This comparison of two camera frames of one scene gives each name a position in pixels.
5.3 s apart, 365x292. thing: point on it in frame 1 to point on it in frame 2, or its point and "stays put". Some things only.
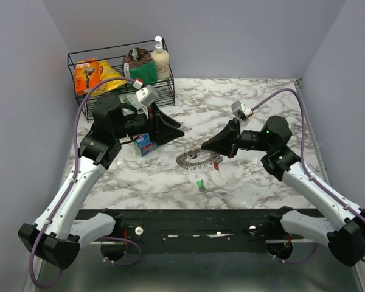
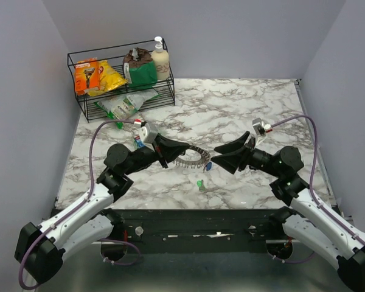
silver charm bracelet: x=196 y=159 stays put
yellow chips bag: x=106 y=71 stays put
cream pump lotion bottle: x=160 y=57 stays put
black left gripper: x=161 y=134 to x=166 y=149
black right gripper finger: x=221 y=148 to x=230 y=162
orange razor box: x=87 y=74 stays put
